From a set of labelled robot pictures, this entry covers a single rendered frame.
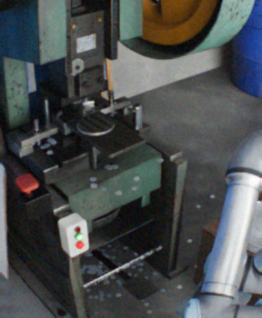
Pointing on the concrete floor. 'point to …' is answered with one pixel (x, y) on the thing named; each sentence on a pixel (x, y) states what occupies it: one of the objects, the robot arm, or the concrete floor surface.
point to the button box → (70, 238)
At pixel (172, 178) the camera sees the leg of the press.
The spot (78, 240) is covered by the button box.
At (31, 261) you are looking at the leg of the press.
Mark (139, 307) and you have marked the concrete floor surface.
